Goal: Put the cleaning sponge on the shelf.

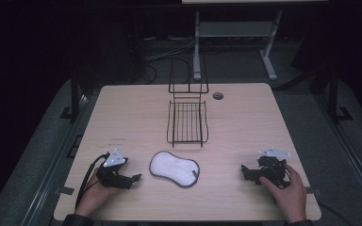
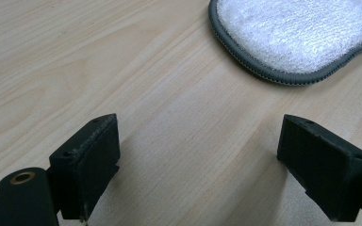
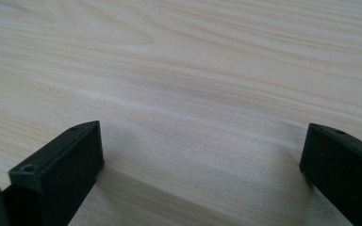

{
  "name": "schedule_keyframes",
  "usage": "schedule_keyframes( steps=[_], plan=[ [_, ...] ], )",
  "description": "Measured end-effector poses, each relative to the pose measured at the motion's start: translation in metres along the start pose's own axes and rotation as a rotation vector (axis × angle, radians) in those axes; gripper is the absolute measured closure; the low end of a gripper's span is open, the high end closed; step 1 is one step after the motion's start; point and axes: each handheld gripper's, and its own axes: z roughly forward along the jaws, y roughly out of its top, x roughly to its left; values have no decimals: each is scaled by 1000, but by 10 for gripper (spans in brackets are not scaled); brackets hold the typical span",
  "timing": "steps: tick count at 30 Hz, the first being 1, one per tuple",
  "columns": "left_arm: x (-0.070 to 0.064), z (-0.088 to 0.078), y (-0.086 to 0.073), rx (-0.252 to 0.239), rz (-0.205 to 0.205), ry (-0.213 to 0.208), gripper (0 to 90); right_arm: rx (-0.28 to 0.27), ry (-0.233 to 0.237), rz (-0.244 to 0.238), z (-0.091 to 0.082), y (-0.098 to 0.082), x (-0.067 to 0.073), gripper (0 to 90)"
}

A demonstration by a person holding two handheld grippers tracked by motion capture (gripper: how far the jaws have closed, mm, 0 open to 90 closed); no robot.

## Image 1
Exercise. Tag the black frame post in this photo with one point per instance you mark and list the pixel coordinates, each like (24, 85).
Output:
(74, 97)
(334, 97)

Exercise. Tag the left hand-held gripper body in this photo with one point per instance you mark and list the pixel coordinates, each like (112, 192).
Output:
(114, 169)

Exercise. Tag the person's right hand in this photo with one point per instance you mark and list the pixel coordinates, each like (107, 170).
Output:
(287, 191)

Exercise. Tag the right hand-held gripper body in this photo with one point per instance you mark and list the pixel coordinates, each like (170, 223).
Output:
(271, 166)

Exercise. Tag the white sponge with dark edge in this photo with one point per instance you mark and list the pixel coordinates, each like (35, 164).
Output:
(174, 169)

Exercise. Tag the grey metal stand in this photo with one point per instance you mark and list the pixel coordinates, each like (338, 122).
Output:
(235, 44)

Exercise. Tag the person's left hand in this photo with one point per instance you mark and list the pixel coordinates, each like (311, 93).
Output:
(95, 196)

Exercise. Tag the round table grommet hole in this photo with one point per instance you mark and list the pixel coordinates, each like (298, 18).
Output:
(217, 96)

